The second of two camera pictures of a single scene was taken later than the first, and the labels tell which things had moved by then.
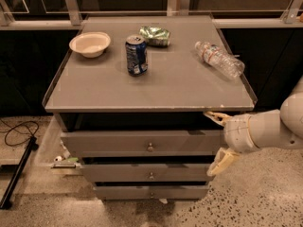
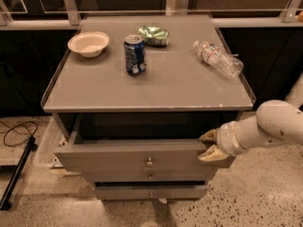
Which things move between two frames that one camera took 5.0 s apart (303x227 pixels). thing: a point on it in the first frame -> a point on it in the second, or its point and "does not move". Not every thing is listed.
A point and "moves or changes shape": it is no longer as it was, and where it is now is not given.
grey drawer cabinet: (131, 98) does not move
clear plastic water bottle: (229, 65) does not move
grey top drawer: (143, 144) moves or changes shape
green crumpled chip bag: (155, 36) does not move
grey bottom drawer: (151, 192) does not move
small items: (61, 162) -> (56, 163)
